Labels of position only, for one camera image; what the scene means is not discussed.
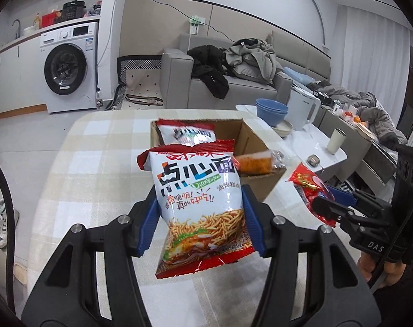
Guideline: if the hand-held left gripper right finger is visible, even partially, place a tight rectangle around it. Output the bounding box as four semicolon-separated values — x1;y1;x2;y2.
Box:
242;184;374;327

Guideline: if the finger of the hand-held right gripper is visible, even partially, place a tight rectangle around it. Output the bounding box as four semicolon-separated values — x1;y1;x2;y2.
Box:
310;195;391;236
329;184;390;212

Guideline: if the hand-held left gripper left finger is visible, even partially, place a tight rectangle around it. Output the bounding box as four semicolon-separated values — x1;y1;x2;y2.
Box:
20;191;160;327

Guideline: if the red snack packet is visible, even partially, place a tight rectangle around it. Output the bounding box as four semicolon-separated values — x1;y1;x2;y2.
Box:
287;163;337;228

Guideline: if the brown cardboard box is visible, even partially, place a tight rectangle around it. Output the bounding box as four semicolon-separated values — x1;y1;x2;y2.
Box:
150;119;288;202

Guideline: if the white noodle snack packet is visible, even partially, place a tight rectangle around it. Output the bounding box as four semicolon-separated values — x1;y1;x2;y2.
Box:
136;140;255;280
158;119;217;146

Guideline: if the clear bread packet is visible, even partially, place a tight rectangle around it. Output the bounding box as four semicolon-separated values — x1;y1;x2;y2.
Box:
234;150;286;175

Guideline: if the person's right hand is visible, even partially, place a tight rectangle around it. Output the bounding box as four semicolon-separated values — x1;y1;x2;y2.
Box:
358;252;406;291

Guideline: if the white cup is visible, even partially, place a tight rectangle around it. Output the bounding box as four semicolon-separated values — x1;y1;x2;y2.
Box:
326;128;346;156

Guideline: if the fruit pile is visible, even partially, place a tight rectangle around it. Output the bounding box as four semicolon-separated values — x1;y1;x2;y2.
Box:
341;109;364;125

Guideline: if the grey blanket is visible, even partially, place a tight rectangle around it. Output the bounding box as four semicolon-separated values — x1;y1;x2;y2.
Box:
315;82;409;145

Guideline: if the beige bowl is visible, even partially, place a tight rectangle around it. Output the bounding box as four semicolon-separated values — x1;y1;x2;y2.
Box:
272;120;295;139

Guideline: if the white electric kettle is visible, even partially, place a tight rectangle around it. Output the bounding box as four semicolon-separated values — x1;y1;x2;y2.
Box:
288;87;321;132

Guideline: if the blue bowl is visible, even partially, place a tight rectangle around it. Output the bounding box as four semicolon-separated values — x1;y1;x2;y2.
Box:
256;98;289;127

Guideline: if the white curtain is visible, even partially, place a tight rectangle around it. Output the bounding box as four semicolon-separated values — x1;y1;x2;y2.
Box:
343;6;412;137

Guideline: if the black white patterned cushion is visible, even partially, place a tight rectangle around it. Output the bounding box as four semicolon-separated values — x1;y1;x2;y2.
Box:
116;55;164;107

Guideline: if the grey sofa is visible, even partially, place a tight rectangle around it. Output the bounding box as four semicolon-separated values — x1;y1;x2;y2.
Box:
160;31;331;110

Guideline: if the black jacket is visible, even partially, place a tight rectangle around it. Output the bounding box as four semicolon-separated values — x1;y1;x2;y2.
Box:
187;45;230;99

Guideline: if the grey clothes pile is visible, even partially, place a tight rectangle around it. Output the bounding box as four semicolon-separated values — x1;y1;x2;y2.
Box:
223;39;277;84

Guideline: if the white washing machine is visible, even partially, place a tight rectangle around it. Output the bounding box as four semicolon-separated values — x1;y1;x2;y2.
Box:
39;21;100;114

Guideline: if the white base cabinet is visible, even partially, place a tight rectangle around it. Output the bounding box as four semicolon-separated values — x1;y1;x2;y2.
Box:
0;36;49;119

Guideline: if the red box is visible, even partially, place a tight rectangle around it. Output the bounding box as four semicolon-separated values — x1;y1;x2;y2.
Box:
41;13;64;28

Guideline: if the black rice cooker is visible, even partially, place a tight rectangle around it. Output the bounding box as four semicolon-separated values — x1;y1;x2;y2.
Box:
62;1;86;21

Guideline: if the white green wall charger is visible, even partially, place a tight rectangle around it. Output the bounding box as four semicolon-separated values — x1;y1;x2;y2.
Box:
188;15;207;35

